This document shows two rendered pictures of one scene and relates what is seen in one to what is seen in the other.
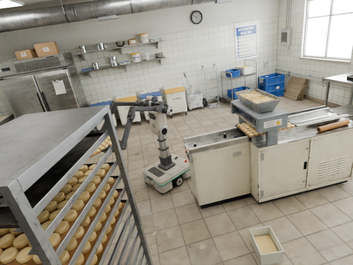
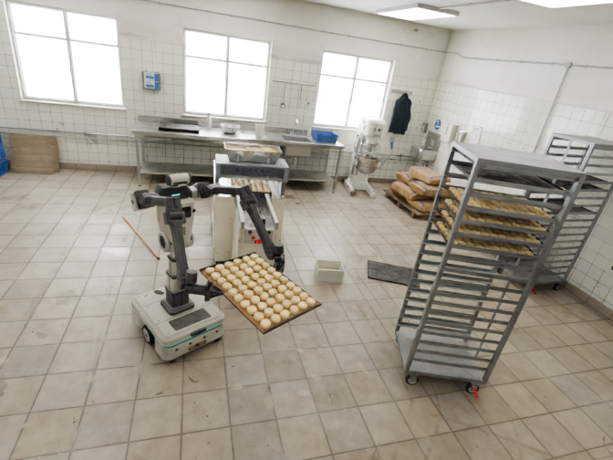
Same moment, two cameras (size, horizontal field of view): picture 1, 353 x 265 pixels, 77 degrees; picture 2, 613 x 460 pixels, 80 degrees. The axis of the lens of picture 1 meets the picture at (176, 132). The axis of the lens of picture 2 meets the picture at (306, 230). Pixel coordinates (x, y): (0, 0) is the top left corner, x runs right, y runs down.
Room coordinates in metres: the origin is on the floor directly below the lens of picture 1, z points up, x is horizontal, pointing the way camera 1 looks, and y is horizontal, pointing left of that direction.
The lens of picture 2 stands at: (2.47, 2.71, 2.21)
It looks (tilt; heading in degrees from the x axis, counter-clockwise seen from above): 25 degrees down; 259
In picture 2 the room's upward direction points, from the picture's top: 9 degrees clockwise
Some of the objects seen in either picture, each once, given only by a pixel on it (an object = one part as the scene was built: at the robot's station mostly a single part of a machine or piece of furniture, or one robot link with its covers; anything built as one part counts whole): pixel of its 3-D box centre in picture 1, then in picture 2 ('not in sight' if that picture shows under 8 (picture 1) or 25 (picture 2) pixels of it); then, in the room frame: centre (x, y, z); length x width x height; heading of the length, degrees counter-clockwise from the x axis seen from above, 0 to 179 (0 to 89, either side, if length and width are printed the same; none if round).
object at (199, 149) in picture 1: (271, 132); (262, 185); (2.32, -1.09, 0.87); 2.01 x 0.03 x 0.07; 97
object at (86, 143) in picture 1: (32, 168); (506, 177); (0.82, 0.61, 1.68); 0.60 x 0.40 x 0.02; 170
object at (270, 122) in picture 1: (256, 120); (251, 176); (2.45, -0.97, 1.01); 0.72 x 0.33 x 0.34; 7
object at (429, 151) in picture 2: not in sight; (426, 147); (-0.90, -4.04, 0.93); 0.99 x 0.38 x 1.09; 99
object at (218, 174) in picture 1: (218, 168); (252, 247); (2.39, -0.46, 0.45); 0.70 x 0.34 x 0.90; 97
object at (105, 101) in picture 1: (104, 115); not in sight; (5.74, 1.82, 0.38); 0.64 x 0.54 x 0.77; 11
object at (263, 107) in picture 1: (256, 100); (252, 153); (2.45, -0.97, 1.25); 0.56 x 0.29 x 0.14; 7
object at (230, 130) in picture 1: (258, 124); (235, 184); (2.61, -1.06, 0.87); 2.01 x 0.03 x 0.07; 97
